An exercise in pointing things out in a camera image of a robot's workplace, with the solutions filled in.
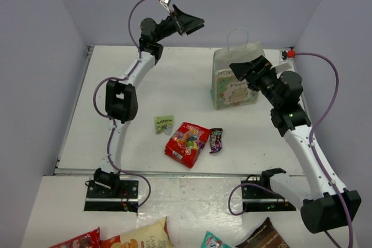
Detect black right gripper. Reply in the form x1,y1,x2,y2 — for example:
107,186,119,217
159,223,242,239
230,56,283,109

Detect decorated paper bag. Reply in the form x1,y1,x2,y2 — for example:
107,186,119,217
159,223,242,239
210,28,265,110

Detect brown m&m packet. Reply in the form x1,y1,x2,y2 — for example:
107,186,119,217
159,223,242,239
209,128,223,154

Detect small green candy packet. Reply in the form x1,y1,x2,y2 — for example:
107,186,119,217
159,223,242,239
154,115,174,136

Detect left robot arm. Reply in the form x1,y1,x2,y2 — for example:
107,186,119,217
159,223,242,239
93,5,205,197

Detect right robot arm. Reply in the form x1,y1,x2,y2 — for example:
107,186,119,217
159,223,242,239
230,56,361,233

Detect red fruit candy bag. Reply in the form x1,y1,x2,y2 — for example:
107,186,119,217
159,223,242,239
164,122,211,168

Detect dark brown snack bag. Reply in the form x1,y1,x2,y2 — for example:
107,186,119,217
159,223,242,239
236,217,289,248

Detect cream cassava chips bag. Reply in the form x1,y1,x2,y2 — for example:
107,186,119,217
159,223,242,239
101,217,174,248

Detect red snack bag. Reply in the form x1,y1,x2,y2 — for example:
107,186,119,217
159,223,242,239
50,228,101,248

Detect teal snack packet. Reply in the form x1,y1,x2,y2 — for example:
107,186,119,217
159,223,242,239
201,231,230,248

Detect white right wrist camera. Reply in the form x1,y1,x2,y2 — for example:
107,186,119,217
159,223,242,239
277,49,295,72

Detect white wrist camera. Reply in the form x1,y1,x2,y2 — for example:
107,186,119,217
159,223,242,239
159,0,171,13
277,49,295,72

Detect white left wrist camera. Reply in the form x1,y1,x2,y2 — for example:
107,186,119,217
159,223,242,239
159,0,171,13

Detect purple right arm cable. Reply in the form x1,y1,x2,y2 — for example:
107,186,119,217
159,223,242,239
287,51,355,248

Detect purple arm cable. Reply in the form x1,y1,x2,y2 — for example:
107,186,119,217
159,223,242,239
92,0,166,208
287,51,355,248

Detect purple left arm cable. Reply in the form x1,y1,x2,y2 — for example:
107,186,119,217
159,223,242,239
92,0,166,208

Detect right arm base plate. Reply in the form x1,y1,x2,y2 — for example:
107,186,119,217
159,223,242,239
241,186,296,213

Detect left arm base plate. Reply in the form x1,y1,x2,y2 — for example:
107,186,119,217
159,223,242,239
84,180,139,213

